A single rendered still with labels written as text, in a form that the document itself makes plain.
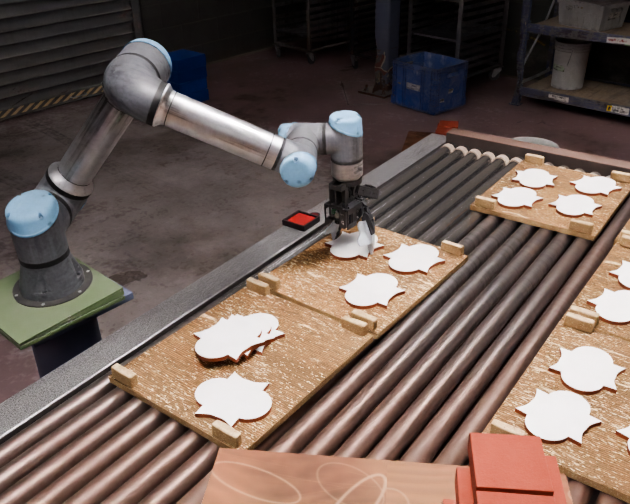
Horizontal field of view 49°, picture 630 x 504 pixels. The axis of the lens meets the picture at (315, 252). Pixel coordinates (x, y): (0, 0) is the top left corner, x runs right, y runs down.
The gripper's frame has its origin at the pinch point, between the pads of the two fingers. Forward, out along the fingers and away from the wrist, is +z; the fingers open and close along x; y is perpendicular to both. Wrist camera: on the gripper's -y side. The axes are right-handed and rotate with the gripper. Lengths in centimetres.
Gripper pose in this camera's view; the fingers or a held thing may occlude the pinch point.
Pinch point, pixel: (354, 244)
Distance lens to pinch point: 178.6
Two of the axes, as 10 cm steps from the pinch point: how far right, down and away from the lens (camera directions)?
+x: 7.9, 2.9, -5.5
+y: -6.1, 4.3, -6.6
